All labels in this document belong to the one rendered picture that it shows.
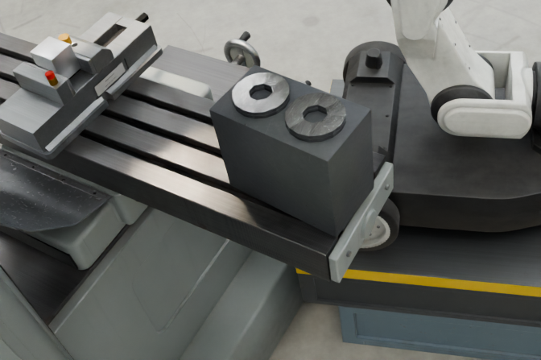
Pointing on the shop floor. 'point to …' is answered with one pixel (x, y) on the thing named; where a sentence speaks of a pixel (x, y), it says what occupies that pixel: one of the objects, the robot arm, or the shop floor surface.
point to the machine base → (249, 313)
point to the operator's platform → (441, 291)
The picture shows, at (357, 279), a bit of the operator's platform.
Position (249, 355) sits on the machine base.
